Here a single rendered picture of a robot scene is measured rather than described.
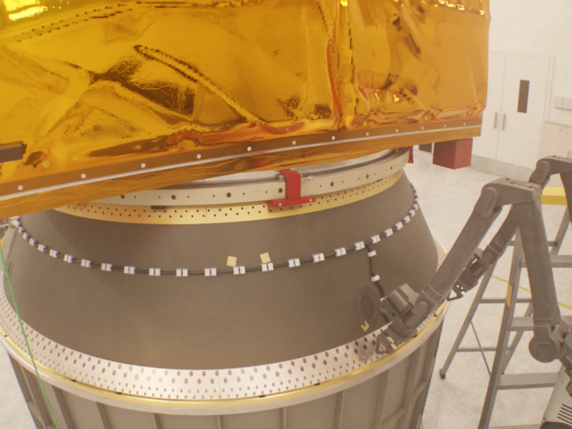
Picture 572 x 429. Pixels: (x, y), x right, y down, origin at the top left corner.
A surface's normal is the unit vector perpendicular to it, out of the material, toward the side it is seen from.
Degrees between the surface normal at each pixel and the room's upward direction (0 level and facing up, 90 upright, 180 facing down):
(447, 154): 90
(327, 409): 90
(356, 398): 90
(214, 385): 43
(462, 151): 90
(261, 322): 62
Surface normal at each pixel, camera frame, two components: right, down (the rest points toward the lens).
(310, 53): 0.67, 0.24
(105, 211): -0.22, -0.15
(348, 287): 0.47, -0.18
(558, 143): -0.80, 0.20
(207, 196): 0.14, 0.34
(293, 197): 0.40, 0.31
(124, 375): -0.09, -0.46
